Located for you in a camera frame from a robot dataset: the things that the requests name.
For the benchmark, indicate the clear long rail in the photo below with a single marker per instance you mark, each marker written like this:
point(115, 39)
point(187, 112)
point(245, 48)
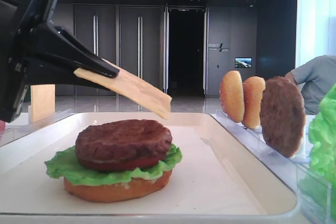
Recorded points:
point(22, 126)
point(289, 170)

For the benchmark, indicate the dark cabinet doors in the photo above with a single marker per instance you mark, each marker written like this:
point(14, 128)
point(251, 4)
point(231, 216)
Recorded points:
point(130, 37)

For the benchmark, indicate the bottom bun on tray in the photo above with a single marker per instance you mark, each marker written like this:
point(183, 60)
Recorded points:
point(136, 188)

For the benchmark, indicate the small wall screen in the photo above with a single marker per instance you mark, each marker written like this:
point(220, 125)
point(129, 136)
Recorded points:
point(242, 62)

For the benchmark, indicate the tomato slice under patty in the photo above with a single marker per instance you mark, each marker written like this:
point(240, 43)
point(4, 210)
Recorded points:
point(139, 162)

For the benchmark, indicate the upright green lettuce leaf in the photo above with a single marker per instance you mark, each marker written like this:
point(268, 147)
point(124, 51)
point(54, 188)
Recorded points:
point(322, 155)

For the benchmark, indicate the brown meat patty on tray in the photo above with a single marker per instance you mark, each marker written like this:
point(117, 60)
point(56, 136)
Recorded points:
point(123, 140)

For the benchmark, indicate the yellow cheese slice right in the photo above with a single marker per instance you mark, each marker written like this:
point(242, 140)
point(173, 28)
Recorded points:
point(42, 101)

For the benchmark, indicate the cream rectangular tray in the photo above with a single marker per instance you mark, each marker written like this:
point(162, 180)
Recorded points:
point(218, 180)

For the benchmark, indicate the red tomato slice upright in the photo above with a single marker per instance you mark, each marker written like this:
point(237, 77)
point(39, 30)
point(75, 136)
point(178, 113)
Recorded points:
point(2, 125)

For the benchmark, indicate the person in grey shirt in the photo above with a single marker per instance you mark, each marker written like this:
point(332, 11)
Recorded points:
point(317, 77)

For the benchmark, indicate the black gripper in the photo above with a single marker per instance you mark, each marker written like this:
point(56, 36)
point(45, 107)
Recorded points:
point(34, 52)

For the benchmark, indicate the green lettuce leaf on tray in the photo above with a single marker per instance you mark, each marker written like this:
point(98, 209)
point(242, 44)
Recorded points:
point(65, 164)

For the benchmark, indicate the clear long rail right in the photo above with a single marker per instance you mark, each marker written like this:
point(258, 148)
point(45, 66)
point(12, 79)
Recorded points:
point(289, 170)

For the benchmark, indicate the golden bun near right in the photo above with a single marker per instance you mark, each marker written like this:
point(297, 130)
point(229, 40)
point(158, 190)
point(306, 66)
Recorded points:
point(253, 88)

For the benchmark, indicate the golden bun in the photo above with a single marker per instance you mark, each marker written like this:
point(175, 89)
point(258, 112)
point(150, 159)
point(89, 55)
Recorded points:
point(231, 96)
point(253, 88)

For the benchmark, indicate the upright brown meat patty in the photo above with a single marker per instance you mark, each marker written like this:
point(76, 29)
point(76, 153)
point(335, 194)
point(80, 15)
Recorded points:
point(282, 116)

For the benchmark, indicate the orange cheese slice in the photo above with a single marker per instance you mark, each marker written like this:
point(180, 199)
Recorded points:
point(132, 87)

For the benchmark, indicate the clear long rail left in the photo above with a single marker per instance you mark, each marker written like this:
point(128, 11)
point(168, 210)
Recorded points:
point(22, 126)

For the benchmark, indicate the golden bun far right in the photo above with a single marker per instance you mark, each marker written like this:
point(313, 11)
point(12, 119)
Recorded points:
point(231, 96)

